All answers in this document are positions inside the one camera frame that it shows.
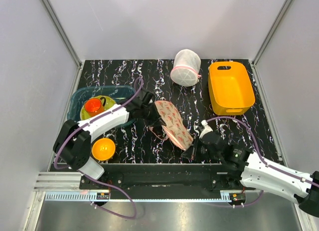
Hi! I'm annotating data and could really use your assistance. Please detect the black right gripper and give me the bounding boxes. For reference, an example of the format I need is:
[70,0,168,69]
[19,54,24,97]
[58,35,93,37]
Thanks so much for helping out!
[181,136,222,162]

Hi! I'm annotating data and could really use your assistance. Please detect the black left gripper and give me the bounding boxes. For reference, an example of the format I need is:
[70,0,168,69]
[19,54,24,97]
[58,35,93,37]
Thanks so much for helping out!
[140,101,166,127]

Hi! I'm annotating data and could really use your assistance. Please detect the floral mesh laundry bag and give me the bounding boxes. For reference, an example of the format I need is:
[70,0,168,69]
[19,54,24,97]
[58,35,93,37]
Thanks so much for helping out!
[149,100,193,151]

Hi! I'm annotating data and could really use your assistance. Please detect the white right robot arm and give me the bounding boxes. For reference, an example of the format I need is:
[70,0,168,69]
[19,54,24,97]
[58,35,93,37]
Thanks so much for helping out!
[181,131,319,217]

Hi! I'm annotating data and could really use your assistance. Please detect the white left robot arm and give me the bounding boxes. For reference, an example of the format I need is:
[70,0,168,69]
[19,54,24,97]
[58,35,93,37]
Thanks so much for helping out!
[53,88,164,189]

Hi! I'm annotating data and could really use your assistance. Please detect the white cylindrical mesh laundry bag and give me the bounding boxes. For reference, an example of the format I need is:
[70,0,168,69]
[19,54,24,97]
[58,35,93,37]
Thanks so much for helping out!
[170,49,201,87]

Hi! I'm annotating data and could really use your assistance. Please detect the teal transparent plastic bin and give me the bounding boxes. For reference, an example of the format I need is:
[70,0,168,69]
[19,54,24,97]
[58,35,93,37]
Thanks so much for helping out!
[67,85,136,121]

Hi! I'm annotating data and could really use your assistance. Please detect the yellow-green plate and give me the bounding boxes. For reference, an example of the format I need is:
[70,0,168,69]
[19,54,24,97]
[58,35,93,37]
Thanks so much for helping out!
[80,95,116,120]

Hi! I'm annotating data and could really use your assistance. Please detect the orange plastic bowl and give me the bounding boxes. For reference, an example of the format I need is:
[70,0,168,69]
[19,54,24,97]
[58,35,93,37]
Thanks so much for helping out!
[92,138,116,161]

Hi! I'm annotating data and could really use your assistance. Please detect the orange translucent cup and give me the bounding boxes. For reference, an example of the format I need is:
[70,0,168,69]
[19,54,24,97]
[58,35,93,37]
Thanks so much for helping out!
[84,97,106,117]

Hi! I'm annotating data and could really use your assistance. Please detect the orange plastic basket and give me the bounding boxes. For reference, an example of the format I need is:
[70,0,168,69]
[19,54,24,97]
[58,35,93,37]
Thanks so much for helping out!
[208,61,255,116]

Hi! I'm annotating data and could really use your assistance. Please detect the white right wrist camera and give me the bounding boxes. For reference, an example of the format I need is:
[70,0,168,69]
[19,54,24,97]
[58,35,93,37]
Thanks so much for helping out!
[199,120,213,139]

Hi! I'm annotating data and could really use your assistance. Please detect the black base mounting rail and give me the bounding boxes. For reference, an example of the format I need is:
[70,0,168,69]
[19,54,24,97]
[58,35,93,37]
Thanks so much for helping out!
[79,163,250,192]

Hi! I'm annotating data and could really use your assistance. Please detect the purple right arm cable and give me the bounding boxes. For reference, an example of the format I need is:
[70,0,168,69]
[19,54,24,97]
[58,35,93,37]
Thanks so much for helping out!
[204,116,319,208]

